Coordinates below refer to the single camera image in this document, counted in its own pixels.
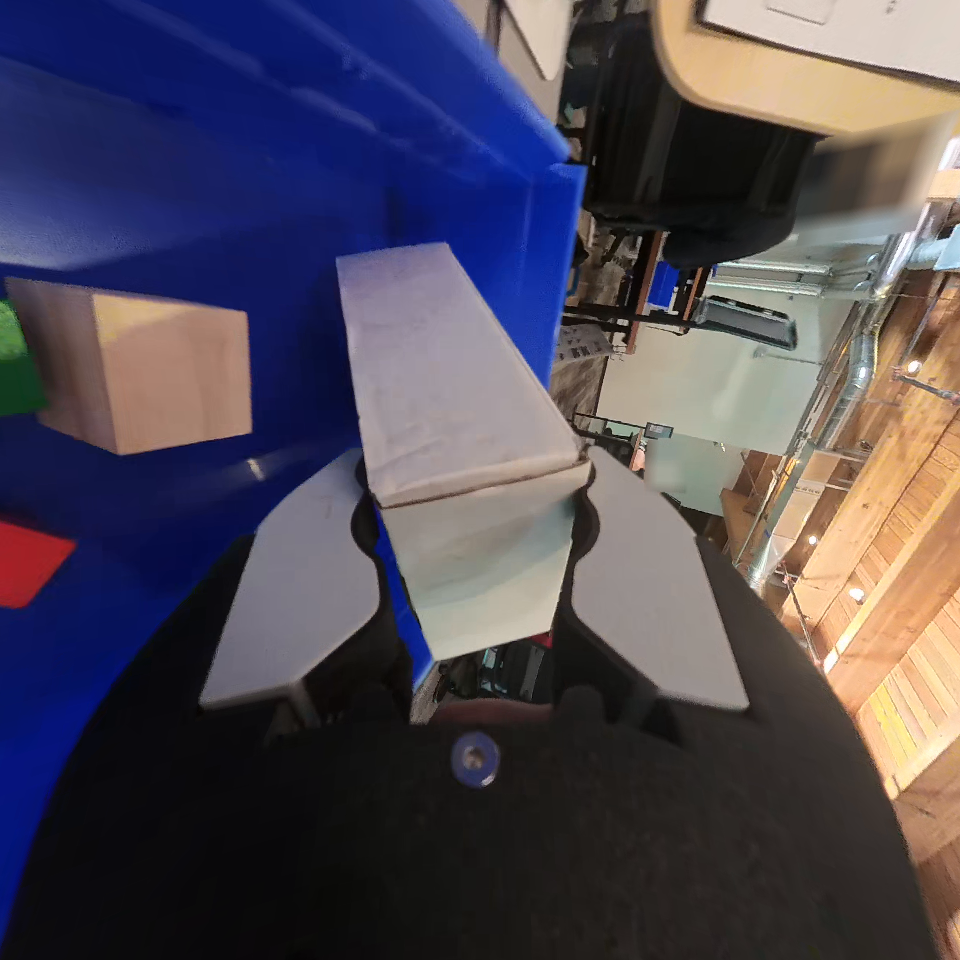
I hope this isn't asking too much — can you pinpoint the green cube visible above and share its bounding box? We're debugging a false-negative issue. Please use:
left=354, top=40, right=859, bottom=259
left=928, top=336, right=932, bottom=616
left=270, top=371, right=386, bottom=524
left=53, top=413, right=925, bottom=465
left=0, top=300, right=50, bottom=415

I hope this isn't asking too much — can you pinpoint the wooden sign board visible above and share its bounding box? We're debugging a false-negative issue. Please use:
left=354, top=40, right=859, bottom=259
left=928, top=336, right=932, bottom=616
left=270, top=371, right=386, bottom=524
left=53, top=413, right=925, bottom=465
left=651, top=0, right=960, bottom=138

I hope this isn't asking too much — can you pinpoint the silver ventilation duct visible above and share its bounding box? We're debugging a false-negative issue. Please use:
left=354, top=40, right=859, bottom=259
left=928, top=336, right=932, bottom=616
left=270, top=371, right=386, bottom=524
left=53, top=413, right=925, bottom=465
left=731, top=225, right=960, bottom=594

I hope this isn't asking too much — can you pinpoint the black office chair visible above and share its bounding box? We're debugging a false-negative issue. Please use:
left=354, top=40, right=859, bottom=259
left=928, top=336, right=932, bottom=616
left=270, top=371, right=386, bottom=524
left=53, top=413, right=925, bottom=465
left=581, top=15, right=819, bottom=271

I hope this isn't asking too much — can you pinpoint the wooden cube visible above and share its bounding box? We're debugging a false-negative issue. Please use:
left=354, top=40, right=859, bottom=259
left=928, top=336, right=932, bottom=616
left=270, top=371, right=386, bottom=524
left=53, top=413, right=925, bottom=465
left=6, top=277, right=254, bottom=456

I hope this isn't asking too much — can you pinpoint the white cardboard box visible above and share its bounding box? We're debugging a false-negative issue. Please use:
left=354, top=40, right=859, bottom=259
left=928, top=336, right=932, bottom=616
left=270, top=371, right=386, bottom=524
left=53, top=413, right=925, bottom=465
left=336, top=241, right=595, bottom=664

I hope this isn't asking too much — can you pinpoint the printed instruction sheet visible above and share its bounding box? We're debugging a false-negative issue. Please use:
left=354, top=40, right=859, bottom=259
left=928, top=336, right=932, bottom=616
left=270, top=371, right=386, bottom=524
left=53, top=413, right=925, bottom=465
left=696, top=0, right=960, bottom=84

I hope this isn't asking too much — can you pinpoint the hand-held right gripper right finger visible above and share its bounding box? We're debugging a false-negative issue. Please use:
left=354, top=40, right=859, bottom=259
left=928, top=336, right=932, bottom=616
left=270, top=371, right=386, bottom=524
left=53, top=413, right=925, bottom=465
left=553, top=446, right=751, bottom=727

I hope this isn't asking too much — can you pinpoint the blue plastic bin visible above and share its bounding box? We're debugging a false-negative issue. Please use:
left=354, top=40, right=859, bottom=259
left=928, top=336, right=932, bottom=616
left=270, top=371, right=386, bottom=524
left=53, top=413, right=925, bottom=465
left=0, top=0, right=588, bottom=924

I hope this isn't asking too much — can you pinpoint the red cube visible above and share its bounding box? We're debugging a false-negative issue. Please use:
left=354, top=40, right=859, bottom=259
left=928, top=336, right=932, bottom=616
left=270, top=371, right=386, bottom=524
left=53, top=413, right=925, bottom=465
left=0, top=521, right=78, bottom=610

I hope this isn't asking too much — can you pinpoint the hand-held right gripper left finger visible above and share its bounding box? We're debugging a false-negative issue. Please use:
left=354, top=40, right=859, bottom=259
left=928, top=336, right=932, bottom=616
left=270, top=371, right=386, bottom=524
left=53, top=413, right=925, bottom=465
left=199, top=448, right=415, bottom=727

